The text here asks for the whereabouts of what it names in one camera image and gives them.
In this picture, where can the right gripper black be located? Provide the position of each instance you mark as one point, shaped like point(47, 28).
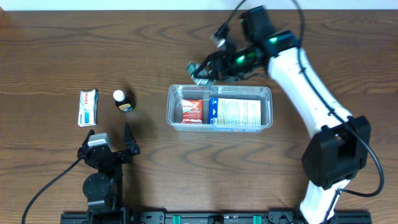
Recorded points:
point(214, 64)

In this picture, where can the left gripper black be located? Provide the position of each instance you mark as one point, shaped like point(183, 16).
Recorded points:
point(115, 156)

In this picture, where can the green box round logo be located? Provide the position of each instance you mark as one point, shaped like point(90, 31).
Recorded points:
point(201, 79)

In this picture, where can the red medicine sachet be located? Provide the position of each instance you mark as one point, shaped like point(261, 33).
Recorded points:
point(192, 111)

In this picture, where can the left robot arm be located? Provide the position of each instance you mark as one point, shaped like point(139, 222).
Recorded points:
point(104, 189)

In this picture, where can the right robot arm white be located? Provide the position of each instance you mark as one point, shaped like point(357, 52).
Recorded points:
point(339, 142)

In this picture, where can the clear plastic container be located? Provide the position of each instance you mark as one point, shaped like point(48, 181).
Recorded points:
point(177, 93)

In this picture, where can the small dark bottle white cap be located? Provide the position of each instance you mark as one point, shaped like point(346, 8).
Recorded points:
point(123, 102)

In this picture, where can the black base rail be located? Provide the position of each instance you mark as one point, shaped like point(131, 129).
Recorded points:
point(273, 216)

